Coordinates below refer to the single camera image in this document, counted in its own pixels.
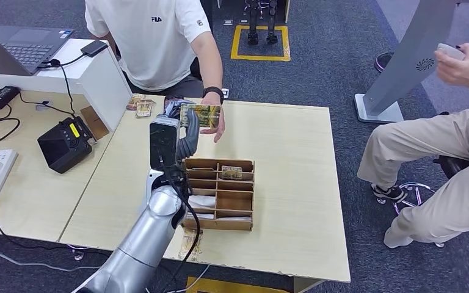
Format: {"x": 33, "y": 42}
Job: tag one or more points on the person's left hand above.
{"x": 214, "y": 99}

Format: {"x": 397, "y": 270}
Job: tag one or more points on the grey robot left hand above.
{"x": 188, "y": 141}

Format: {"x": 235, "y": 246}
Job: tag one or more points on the person's right hand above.
{"x": 457, "y": 70}

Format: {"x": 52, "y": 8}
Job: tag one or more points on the green gold room key card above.
{"x": 206, "y": 115}

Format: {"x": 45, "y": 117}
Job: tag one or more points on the white handheld remote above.
{"x": 449, "y": 51}

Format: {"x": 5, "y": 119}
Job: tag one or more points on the wooden compartment organizer box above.
{"x": 234, "y": 202}

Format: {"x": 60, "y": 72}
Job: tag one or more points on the brown patterned card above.
{"x": 190, "y": 244}

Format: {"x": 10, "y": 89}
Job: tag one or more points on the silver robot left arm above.
{"x": 153, "y": 226}

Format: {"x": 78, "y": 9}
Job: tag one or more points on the person's left forearm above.
{"x": 212, "y": 68}

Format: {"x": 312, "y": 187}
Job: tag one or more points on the small gold patterned card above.
{"x": 231, "y": 172}

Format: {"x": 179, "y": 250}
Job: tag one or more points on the white card stack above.
{"x": 203, "y": 216}

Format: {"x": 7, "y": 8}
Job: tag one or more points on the person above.
{"x": 420, "y": 153}
{"x": 153, "y": 44}

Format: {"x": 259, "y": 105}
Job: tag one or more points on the black wristwatch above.
{"x": 213, "y": 91}

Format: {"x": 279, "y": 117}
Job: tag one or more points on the small metal floor plate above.
{"x": 226, "y": 93}

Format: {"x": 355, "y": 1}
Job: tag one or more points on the black smartphone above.
{"x": 169, "y": 98}

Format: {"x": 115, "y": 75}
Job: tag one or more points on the grey kiosk stand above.
{"x": 412, "y": 56}

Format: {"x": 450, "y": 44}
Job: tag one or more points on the yellow floor tape square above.
{"x": 258, "y": 59}

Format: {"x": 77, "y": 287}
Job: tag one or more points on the folded white paper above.
{"x": 202, "y": 201}

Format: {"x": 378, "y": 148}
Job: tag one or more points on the black round floor object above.
{"x": 382, "y": 62}

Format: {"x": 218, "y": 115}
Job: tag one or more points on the black humanoid robot legs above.
{"x": 252, "y": 24}

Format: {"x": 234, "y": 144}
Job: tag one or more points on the brown cardboard piece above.
{"x": 95, "y": 123}

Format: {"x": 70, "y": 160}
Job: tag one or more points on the chrome base stool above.
{"x": 453, "y": 166}

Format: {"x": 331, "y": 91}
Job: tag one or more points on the white counter box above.
{"x": 101, "y": 87}

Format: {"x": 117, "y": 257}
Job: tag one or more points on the black terminal with yellow display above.
{"x": 62, "y": 147}

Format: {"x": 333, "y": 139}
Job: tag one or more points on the black external drive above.
{"x": 93, "y": 48}

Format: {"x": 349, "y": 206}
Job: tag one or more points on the small white clip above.
{"x": 43, "y": 106}

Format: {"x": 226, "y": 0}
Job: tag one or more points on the desk caster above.
{"x": 78, "y": 255}

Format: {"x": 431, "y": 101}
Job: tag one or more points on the dark grey laptop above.
{"x": 28, "y": 48}

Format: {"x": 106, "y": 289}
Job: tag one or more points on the black power adapter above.
{"x": 0, "y": 98}

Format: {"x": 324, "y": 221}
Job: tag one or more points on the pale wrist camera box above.
{"x": 162, "y": 143}

